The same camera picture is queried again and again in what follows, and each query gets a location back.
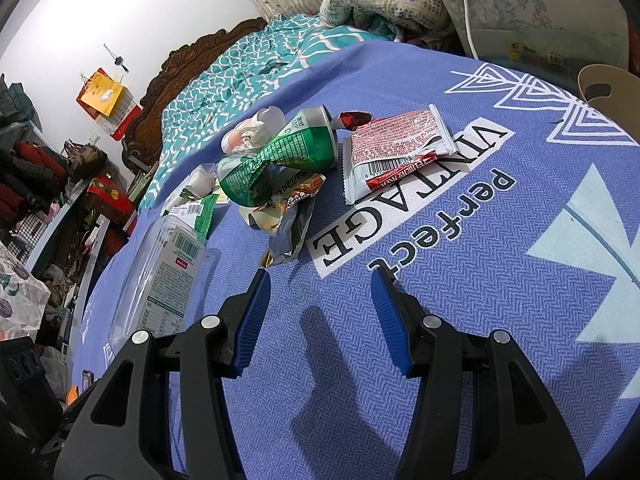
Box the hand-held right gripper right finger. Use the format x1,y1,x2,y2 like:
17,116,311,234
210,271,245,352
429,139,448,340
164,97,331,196
370,267,586,480

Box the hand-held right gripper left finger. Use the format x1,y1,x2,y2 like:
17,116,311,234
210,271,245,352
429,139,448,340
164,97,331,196
54,269,272,480

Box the silver orange snack bag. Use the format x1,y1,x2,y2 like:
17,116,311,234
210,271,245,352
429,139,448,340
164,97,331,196
257,172,328,267

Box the clear green-trimmed plastic wrapper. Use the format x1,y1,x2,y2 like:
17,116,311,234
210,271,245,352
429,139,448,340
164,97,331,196
107,212,208,356

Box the blue printed blanket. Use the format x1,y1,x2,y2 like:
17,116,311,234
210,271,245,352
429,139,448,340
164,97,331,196
70,40,640,480

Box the red white snack wrapper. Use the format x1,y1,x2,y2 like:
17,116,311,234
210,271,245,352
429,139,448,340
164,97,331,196
342,106,458,206

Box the red gift box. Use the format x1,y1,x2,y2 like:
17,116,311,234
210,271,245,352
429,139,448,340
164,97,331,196
87,176,136,223

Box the crumpled white tissue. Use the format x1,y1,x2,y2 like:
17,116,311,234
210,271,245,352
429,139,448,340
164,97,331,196
240,106,286,147

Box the small red foil wrapper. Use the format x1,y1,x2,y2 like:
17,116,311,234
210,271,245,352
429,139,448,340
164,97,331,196
340,110,373,131

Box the grey metal shelf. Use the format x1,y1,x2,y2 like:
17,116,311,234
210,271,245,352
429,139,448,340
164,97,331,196
0,75,141,311

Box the brown handbag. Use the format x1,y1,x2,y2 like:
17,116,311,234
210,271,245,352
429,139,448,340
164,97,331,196
62,141,108,183

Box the white printed cloth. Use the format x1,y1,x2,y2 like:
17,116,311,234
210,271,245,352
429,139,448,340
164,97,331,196
0,242,51,343

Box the carved wooden headboard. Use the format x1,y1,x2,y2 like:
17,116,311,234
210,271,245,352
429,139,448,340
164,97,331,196
122,17,268,171

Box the teal patterned blanket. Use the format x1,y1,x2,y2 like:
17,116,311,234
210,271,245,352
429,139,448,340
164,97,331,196
137,14,361,211

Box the red clothes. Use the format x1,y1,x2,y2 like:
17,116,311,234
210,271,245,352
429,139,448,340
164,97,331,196
0,142,68,221

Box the yellow paper bag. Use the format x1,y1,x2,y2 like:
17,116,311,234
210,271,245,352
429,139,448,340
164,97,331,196
76,72,128,116

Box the dark green jacket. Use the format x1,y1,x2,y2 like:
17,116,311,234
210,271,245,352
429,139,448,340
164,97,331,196
0,75,36,121

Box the floral pillow bag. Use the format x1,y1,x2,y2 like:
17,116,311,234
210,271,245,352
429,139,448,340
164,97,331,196
450,0,631,68

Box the red wall calendar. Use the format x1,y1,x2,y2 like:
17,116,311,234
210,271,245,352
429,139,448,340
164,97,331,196
95,67,143,141

